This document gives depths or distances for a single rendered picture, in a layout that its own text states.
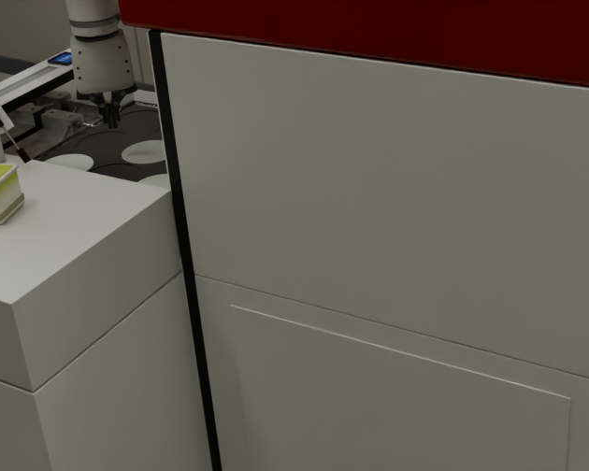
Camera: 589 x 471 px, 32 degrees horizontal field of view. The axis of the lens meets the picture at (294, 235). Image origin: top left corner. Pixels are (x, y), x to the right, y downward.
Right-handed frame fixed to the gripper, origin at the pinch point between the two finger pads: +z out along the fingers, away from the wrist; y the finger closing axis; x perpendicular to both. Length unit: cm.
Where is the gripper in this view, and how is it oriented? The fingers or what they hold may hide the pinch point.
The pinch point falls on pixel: (110, 115)
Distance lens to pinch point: 188.4
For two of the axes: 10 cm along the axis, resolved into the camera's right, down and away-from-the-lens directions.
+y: -9.7, 1.7, -1.5
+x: 2.2, 4.7, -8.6
